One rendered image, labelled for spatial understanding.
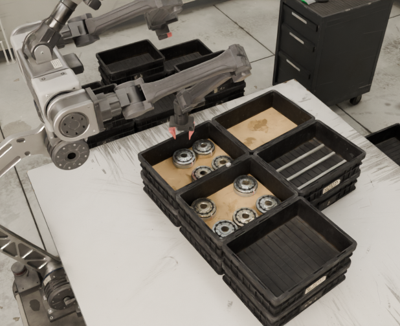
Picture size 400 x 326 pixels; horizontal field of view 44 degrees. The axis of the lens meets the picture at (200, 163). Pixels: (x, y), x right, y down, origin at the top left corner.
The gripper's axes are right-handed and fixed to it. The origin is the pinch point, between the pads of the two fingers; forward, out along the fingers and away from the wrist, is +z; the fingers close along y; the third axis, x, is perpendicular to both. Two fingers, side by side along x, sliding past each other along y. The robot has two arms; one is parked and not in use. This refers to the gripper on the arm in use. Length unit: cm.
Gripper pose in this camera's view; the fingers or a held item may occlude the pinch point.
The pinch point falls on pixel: (182, 137)
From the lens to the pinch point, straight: 214.4
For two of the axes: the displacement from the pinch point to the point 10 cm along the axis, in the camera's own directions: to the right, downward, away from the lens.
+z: 0.1, 7.1, 7.0
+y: -10.0, -0.4, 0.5
